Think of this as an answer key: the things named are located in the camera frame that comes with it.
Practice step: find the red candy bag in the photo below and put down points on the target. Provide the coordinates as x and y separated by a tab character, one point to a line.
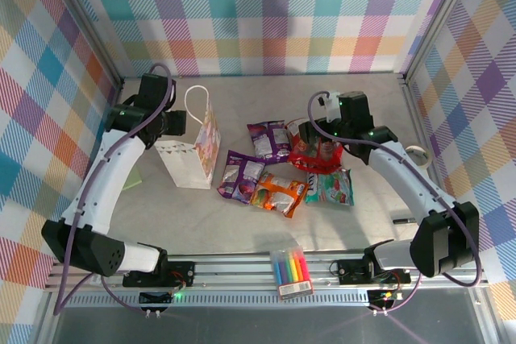
314	160

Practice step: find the white patterned paper bag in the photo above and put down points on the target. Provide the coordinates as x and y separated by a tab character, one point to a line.
189	167

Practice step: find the purple snack bag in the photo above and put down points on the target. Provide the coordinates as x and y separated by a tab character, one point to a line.
268	140
238	175

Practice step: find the teal candy bag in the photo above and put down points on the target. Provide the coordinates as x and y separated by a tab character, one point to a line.
330	189

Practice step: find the orange snack bag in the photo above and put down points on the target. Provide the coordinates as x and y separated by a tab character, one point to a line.
278	195

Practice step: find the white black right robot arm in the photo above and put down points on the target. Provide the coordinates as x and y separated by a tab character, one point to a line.
403	175

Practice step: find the green sticky note pad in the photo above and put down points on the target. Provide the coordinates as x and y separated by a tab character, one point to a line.
135	181

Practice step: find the white tape roll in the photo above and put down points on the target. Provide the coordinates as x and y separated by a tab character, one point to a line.
423	154

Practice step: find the black marker pen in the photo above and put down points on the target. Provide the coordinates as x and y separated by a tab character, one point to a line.
403	221

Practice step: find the pack of coloured markers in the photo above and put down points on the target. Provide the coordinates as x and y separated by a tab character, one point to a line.
292	275

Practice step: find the aluminium side rail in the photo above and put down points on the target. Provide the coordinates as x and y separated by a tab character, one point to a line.
413	110

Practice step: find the aluminium frame post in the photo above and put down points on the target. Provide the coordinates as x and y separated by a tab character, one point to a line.
80	17
439	17

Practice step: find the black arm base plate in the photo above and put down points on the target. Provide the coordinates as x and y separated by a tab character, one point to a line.
350	271
181	271

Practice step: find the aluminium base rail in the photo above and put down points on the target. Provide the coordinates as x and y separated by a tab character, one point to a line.
242	271

